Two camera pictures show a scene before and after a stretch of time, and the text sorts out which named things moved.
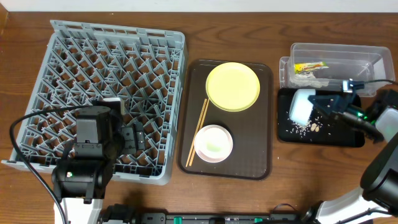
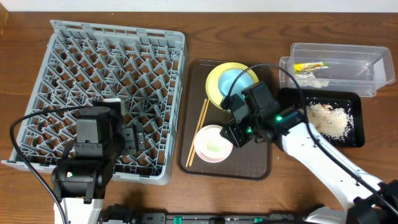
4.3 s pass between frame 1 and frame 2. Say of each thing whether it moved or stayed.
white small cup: stayed
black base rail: stayed
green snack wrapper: stayed
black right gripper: moved
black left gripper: stayed
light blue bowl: moved
